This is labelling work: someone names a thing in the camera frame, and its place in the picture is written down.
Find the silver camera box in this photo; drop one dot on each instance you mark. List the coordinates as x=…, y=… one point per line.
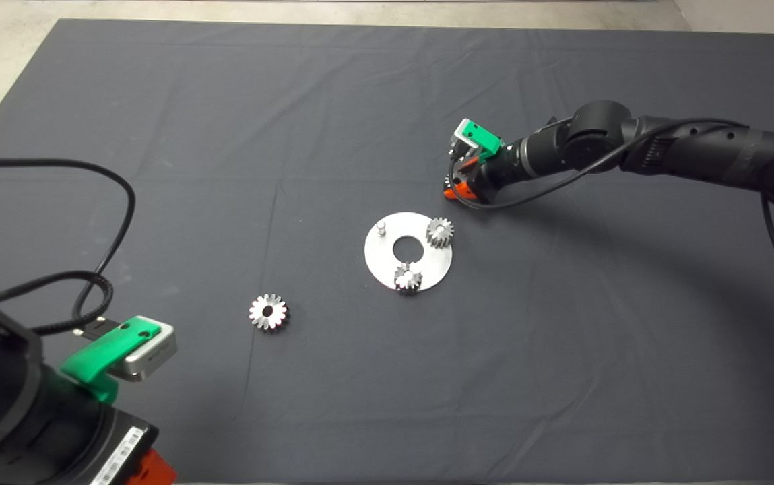
x=461, y=138
x=154, y=351

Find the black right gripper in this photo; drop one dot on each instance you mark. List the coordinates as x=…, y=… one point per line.
x=498, y=175

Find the round metal plate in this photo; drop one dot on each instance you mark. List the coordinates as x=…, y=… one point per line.
x=430, y=269

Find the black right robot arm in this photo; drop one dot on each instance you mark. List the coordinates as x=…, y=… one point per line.
x=696, y=145

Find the small steel gear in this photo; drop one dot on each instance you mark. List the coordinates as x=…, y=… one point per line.
x=434, y=228
x=401, y=284
x=462, y=178

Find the dark grey table cloth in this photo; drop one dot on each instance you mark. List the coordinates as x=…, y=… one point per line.
x=360, y=377

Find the large steel gear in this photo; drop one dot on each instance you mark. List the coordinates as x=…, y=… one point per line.
x=277, y=320

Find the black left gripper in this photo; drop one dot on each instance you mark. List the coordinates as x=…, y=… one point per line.
x=83, y=444

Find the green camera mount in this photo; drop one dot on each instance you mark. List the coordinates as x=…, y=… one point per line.
x=104, y=353
x=482, y=137

